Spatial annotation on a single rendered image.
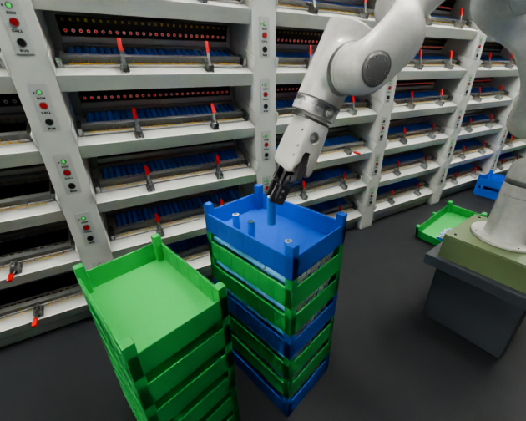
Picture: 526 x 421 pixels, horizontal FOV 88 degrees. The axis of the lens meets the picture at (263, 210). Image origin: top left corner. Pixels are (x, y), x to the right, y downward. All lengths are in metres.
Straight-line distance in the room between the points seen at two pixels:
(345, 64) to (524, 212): 0.79
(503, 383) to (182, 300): 0.99
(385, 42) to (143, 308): 0.65
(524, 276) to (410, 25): 0.79
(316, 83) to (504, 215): 0.78
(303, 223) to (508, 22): 0.63
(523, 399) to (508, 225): 0.50
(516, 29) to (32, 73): 1.17
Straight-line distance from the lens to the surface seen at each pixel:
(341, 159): 1.45
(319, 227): 0.72
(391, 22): 0.49
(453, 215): 1.98
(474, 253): 1.08
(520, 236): 1.13
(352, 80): 0.46
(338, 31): 0.53
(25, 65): 1.01
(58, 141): 1.02
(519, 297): 1.09
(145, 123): 1.07
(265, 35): 1.14
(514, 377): 1.25
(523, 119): 1.06
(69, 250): 1.19
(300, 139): 0.50
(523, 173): 1.07
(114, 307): 0.71
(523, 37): 0.90
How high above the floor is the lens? 0.85
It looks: 26 degrees down
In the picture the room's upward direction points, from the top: 1 degrees counter-clockwise
